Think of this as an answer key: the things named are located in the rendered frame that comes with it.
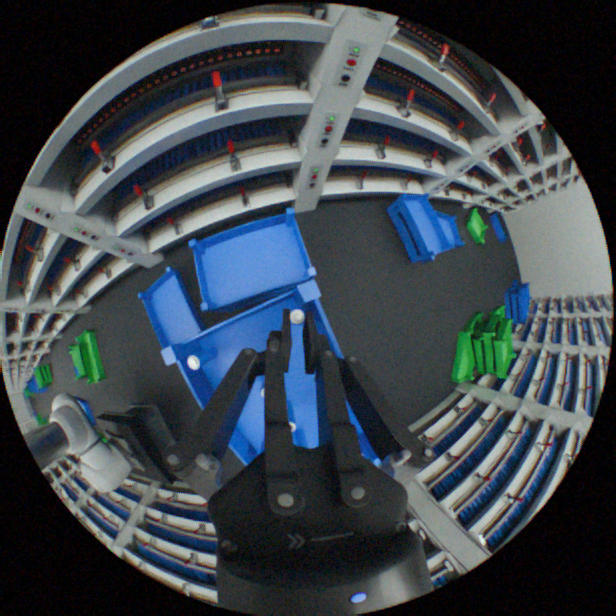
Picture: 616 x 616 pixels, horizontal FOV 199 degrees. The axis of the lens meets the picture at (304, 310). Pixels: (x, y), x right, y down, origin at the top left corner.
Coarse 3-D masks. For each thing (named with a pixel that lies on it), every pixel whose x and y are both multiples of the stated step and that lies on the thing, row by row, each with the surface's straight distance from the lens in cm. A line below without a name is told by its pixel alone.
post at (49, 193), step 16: (64, 160) 68; (48, 176) 62; (64, 176) 65; (32, 192) 59; (48, 192) 60; (16, 208) 65; (48, 208) 61; (96, 208) 67; (48, 224) 66; (64, 224) 64; (80, 224) 64; (96, 224) 64; (80, 240) 70; (112, 240) 70; (128, 240) 72; (128, 256) 80; (144, 256) 82; (160, 256) 87
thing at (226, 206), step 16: (256, 176) 71; (272, 176) 70; (288, 176) 70; (208, 192) 72; (224, 192) 69; (240, 192) 69; (256, 192) 69; (272, 192) 69; (288, 192) 70; (176, 208) 74; (192, 208) 71; (208, 208) 71; (224, 208) 69; (240, 208) 68; (256, 208) 68; (144, 224) 84; (160, 224) 76; (176, 224) 72; (192, 224) 72; (208, 224) 70; (144, 240) 80; (160, 240) 78; (176, 240) 76
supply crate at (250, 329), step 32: (256, 320) 26; (320, 320) 23; (192, 352) 26; (224, 352) 28; (192, 384) 26; (256, 384) 28; (288, 384) 28; (256, 416) 31; (352, 416) 33; (256, 448) 35
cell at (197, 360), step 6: (210, 348) 27; (198, 354) 23; (204, 354) 24; (210, 354) 26; (216, 354) 28; (192, 360) 23; (198, 360) 22; (204, 360) 24; (210, 360) 26; (192, 366) 23; (198, 366) 23
